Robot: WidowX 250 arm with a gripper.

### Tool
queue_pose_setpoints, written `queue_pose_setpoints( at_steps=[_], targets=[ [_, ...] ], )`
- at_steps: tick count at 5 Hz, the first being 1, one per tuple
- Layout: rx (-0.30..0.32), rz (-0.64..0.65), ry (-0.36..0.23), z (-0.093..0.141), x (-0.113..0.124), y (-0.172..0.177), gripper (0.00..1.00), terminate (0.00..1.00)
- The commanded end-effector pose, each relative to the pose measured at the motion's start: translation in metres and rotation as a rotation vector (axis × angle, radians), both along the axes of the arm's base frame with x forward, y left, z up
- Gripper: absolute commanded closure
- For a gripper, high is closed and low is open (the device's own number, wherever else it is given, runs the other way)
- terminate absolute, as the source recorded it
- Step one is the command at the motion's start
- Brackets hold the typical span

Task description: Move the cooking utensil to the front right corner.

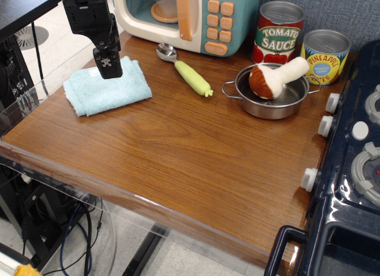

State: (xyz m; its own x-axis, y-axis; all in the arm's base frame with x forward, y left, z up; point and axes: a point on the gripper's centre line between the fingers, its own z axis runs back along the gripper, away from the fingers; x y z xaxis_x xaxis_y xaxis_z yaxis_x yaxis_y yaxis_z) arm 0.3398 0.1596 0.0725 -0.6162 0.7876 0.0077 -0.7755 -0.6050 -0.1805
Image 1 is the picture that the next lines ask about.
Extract black desk at left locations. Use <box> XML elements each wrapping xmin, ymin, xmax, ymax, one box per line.
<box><xmin>0</xmin><ymin>0</ymin><xmax>62</xmax><ymax>110</ymax></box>

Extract dark blue toy stove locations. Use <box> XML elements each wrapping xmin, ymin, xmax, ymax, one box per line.
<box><xmin>265</xmin><ymin>40</ymin><xmax>379</xmax><ymax>275</ymax></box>

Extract pineapple slices can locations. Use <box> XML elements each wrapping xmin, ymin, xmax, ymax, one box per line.
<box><xmin>301</xmin><ymin>29</ymin><xmax>352</xmax><ymax>85</ymax></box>

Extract blue cable under table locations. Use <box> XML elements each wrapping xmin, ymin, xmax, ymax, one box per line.
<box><xmin>59</xmin><ymin>203</ymin><xmax>93</xmax><ymax>276</ymax></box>

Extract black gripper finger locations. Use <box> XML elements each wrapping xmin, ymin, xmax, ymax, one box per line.
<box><xmin>93</xmin><ymin>47</ymin><xmax>123</xmax><ymax>79</ymax></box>

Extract plush mushroom toy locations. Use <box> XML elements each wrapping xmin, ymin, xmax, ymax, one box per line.
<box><xmin>249</xmin><ymin>57</ymin><xmax>310</xmax><ymax>100</ymax></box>

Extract tomato sauce can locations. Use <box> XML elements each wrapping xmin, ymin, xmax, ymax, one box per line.
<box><xmin>252</xmin><ymin>1</ymin><xmax>305</xmax><ymax>65</ymax></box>

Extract toy microwave teal and cream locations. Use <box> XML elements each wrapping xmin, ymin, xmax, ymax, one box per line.
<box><xmin>113</xmin><ymin>0</ymin><xmax>259</xmax><ymax>57</ymax></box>

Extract small steel pot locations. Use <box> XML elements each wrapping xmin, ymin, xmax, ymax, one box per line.
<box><xmin>222</xmin><ymin>64</ymin><xmax>322</xmax><ymax>120</ymax></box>

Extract light blue folded towel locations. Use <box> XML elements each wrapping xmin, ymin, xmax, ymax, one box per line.
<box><xmin>63</xmin><ymin>56</ymin><xmax>152</xmax><ymax>117</ymax></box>

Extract white stove knob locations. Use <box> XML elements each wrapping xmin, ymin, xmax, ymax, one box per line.
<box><xmin>318</xmin><ymin>116</ymin><xmax>334</xmax><ymax>138</ymax></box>
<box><xmin>301</xmin><ymin>168</ymin><xmax>318</xmax><ymax>192</ymax></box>
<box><xmin>325</xmin><ymin>93</ymin><xmax>340</xmax><ymax>114</ymax></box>

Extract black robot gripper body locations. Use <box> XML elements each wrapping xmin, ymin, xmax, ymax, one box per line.
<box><xmin>62</xmin><ymin>0</ymin><xmax>121</xmax><ymax>50</ymax></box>

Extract white stove knob lower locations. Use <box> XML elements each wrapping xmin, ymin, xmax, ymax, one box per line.
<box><xmin>301</xmin><ymin>168</ymin><xmax>318</xmax><ymax>192</ymax></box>

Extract spoon with green handle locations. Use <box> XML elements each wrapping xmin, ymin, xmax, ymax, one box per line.
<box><xmin>156</xmin><ymin>43</ymin><xmax>213</xmax><ymax>97</ymax></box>

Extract white stove knob upper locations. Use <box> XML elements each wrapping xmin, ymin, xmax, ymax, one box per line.
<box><xmin>325</xmin><ymin>93</ymin><xmax>340</xmax><ymax>114</ymax></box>

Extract white stove knob middle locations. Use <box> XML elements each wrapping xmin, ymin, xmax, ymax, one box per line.
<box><xmin>318</xmin><ymin>116</ymin><xmax>334</xmax><ymax>138</ymax></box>

